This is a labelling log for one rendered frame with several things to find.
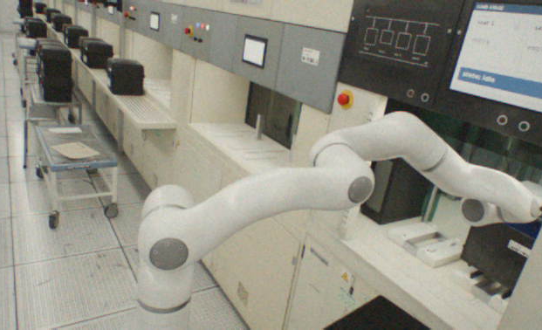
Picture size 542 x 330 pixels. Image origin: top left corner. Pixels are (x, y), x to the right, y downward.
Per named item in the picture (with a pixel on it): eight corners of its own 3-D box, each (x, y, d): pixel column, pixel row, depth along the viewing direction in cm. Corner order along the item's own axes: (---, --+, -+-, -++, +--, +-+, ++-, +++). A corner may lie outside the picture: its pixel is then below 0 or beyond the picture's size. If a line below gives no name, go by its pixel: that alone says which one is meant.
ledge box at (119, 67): (104, 86, 338) (104, 56, 329) (137, 88, 352) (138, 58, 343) (109, 95, 314) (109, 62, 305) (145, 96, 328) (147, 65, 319)
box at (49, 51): (39, 70, 400) (37, 44, 391) (70, 72, 415) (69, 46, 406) (41, 75, 377) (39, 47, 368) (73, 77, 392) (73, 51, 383)
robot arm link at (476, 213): (519, 189, 101) (484, 189, 109) (490, 193, 94) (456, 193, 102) (522, 221, 101) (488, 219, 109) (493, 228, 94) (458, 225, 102)
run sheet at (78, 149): (48, 146, 283) (48, 144, 283) (79, 141, 302) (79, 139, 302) (71, 160, 268) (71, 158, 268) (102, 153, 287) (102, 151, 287)
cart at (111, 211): (32, 175, 337) (29, 121, 320) (97, 170, 367) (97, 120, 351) (49, 231, 265) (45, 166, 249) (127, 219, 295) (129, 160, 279)
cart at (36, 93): (26, 120, 466) (24, 79, 450) (76, 120, 495) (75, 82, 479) (30, 147, 394) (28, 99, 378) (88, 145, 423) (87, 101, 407)
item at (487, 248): (451, 265, 129) (480, 179, 117) (485, 251, 140) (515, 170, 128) (525, 314, 111) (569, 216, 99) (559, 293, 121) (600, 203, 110)
